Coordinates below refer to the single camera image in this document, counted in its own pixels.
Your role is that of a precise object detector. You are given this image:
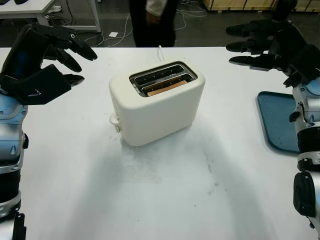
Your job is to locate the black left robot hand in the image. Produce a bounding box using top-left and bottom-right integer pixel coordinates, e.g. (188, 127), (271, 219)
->
(0, 23), (98, 87)

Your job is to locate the person in dark trousers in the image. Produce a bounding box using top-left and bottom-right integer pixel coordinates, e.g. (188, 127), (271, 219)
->
(129, 0), (180, 48)

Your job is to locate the blue plastic tray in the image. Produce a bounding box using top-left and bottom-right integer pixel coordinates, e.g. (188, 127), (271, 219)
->
(256, 91), (301, 153)

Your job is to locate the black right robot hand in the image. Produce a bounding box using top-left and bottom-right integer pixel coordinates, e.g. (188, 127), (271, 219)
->
(225, 19), (310, 76)

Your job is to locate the black bag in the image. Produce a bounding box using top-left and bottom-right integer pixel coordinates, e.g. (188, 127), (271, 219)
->
(272, 0), (298, 22)

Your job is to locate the cream two-slot toaster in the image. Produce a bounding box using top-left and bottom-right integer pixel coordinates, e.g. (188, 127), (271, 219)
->
(108, 60), (206, 147)

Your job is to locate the looped white floor cable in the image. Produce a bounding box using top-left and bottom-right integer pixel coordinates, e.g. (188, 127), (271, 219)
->
(174, 7), (208, 31)

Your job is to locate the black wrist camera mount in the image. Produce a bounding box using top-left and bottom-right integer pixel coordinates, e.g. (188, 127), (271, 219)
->
(0, 64), (72, 105)
(283, 44), (320, 88)

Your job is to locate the white toaster power cord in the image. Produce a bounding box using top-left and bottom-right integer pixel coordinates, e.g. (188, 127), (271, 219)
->
(156, 45), (166, 63)

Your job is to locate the toast slice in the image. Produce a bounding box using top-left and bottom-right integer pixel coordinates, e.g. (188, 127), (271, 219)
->
(146, 79), (187, 97)

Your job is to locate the long white floor cable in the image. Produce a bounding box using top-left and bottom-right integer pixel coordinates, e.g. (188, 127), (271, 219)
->
(74, 13), (133, 48)

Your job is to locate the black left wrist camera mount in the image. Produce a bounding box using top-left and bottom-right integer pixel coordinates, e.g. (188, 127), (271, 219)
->
(0, 64), (72, 105)

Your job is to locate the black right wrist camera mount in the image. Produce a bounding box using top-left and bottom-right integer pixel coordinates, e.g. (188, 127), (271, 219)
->
(283, 44), (320, 88)

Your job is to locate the white background table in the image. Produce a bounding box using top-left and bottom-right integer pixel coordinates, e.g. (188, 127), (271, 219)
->
(0, 0), (102, 33)

